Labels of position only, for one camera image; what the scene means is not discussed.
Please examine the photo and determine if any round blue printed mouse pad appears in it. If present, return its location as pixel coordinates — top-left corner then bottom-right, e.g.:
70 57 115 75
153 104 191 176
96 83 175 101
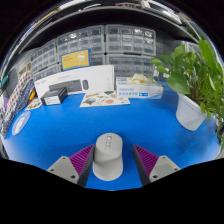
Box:
11 110 32 137

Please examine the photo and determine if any green plant in white pot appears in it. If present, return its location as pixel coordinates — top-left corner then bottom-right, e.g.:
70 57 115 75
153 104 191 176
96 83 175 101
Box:
150 38 224 148

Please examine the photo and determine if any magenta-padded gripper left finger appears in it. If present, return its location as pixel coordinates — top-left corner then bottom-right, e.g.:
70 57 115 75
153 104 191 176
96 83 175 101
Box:
45 143 96 188

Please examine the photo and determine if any red blue checked cloth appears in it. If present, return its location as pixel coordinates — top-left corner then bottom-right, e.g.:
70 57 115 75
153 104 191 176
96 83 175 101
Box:
4 70 34 114

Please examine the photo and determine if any food picture sticker sheet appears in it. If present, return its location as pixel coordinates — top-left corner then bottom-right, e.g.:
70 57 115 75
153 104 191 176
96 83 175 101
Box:
24 98 43 111

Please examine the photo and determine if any white and blue tissue box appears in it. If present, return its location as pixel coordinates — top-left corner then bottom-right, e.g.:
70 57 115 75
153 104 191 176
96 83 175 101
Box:
115 73 164 100

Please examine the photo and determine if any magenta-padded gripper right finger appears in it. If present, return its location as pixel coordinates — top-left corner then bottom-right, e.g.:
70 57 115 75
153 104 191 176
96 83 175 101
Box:
132 144 182 187

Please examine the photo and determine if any long white keyboard box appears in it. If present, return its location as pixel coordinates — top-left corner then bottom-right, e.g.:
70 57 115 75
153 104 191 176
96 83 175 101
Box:
34 64 115 99

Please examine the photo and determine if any beige woven basket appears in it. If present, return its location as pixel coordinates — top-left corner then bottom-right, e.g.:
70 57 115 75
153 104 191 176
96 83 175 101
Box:
18 63 33 80

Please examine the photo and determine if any white computer mouse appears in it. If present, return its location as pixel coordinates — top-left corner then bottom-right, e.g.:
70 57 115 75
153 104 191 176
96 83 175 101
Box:
92 132 124 182

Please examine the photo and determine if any small black box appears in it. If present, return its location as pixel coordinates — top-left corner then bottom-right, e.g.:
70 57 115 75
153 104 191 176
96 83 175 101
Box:
39 86 69 107

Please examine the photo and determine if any yellow and blue card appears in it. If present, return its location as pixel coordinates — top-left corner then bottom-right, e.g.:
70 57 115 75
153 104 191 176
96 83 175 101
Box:
60 49 92 72

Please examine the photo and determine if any dark shelf unit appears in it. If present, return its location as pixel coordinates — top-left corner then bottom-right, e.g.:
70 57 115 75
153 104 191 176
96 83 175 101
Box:
6 0 201 51

